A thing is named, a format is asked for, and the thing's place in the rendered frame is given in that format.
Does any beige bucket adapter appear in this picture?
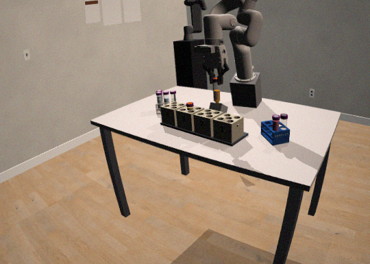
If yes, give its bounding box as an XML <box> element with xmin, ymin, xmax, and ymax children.
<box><xmin>193</xmin><ymin>109</ymin><xmax>223</xmax><ymax>137</ymax></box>
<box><xmin>213</xmin><ymin>113</ymin><xmax>244</xmax><ymax>143</ymax></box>
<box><xmin>160</xmin><ymin>101</ymin><xmax>186</xmax><ymax>126</ymax></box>
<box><xmin>176</xmin><ymin>106</ymin><xmax>205</xmax><ymax>132</ymax></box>

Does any blue tube rack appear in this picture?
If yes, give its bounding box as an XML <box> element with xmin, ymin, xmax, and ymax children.
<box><xmin>261</xmin><ymin>120</ymin><xmax>290</xmax><ymax>145</ymax></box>

